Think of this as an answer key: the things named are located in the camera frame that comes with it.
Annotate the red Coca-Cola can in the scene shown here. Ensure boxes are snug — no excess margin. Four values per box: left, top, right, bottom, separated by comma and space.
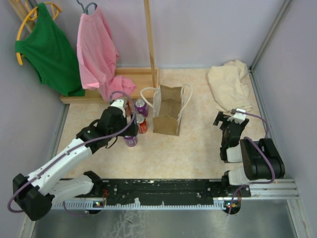
136, 114, 148, 134
120, 97, 131, 117

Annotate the purple Fanta can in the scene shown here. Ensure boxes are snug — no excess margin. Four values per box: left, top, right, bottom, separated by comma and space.
135, 99, 148, 117
123, 136, 138, 147

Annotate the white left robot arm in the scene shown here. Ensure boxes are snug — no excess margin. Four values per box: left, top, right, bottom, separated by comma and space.
7, 106, 138, 221

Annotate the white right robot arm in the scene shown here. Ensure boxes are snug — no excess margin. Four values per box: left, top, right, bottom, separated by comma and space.
213, 109, 285, 196

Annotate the cream folded cloth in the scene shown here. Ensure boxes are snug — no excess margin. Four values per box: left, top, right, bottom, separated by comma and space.
207, 59, 252, 112

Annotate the wooden clothes rack base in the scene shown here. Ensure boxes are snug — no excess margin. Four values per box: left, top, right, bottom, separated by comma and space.
60, 0, 159, 104

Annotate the pink t-shirt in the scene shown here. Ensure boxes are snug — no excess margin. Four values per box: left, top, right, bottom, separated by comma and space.
77, 7, 136, 101

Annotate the green tank top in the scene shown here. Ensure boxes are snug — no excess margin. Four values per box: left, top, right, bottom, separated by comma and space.
15, 2, 85, 97

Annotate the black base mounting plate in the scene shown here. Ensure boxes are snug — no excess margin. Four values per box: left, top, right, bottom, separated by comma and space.
75, 179, 239, 206

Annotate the grey clothes hanger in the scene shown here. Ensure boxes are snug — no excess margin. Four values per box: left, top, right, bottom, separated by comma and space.
76, 0, 98, 14

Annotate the yellow clothes hanger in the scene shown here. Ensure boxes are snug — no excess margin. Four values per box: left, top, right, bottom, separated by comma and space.
16, 1, 62, 65

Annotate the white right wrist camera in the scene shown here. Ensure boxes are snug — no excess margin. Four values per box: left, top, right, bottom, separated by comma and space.
227, 109, 246, 124

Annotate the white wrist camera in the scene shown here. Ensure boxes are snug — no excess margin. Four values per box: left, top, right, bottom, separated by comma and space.
110, 98, 127, 117
227, 109, 246, 124

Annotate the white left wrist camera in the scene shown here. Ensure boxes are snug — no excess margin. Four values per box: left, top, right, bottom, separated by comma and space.
110, 98, 127, 117

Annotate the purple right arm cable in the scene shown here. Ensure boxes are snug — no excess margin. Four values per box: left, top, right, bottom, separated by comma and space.
227, 109, 276, 215

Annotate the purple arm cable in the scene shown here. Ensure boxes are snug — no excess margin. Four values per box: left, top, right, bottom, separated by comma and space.
227, 109, 276, 215
6, 90, 137, 216

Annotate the aluminium frame rail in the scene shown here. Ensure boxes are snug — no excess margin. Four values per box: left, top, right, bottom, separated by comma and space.
29, 179, 301, 211

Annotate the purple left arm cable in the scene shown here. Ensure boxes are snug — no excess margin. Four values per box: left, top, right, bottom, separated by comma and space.
6, 90, 137, 216

